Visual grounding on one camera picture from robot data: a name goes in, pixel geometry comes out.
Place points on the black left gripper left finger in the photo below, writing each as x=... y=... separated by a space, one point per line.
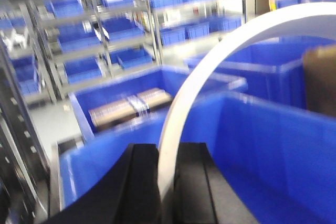
x=127 y=193

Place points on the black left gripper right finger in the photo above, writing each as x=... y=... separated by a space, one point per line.
x=201 y=193

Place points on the large blue bin on shelf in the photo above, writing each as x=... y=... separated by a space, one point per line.
x=279 y=159

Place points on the blue bin with rolled package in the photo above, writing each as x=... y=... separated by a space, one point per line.
x=163 y=77

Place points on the brown rolled package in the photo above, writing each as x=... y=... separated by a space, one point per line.
x=131 y=107

